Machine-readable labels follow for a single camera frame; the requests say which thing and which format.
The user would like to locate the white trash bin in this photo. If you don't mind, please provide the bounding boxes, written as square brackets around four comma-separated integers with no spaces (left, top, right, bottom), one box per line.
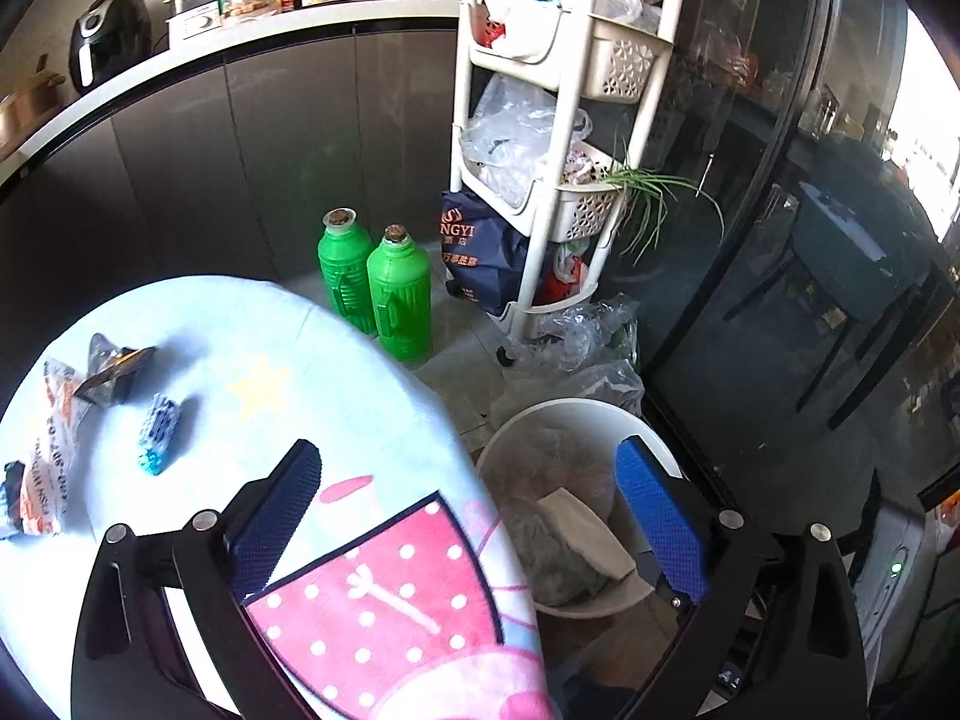
[477,398,680,619]

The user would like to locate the blue cartoon pig tablecloth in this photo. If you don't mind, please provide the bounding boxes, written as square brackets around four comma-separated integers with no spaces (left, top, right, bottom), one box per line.
[2,277,555,718]

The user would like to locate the blue white candy wrapper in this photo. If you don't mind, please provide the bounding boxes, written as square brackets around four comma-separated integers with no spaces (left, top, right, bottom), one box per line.
[139,394,181,476]

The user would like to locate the clear plastic bag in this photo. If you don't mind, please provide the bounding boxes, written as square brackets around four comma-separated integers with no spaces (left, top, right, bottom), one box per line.
[2,358,89,538]

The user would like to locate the black yellow snack wrapper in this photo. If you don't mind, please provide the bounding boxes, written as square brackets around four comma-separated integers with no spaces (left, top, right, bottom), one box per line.
[73,333,156,408]

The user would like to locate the green plastic bottle rear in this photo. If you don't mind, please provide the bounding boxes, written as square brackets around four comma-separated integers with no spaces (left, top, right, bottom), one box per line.
[317,206,377,337]

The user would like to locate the green plastic bottle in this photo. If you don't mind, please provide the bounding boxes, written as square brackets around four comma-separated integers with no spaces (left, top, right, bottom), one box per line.
[366,223,433,362]
[317,206,377,337]

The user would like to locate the green plastic bottle front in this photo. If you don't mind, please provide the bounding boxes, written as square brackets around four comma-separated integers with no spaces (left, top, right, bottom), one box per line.
[366,223,433,362]

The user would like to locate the navy shopping bag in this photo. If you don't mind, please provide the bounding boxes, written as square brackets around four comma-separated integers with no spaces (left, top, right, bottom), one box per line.
[439,188,529,316]

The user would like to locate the green spider plant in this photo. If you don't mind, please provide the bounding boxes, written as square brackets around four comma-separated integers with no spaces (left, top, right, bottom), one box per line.
[601,160,726,265]

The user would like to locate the clear plastic bags on rack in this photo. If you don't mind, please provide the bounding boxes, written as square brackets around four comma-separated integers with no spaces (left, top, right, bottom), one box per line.
[460,73,556,210]

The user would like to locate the white tiered storage rack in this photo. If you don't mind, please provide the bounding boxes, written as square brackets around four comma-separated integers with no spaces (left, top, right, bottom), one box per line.
[449,0,683,340]

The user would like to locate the copper cooking pot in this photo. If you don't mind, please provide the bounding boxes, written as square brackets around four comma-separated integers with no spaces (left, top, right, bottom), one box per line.
[0,70,65,160]

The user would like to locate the black air fryer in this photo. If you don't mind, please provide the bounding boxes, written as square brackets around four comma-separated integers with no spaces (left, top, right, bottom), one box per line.
[68,0,153,96]

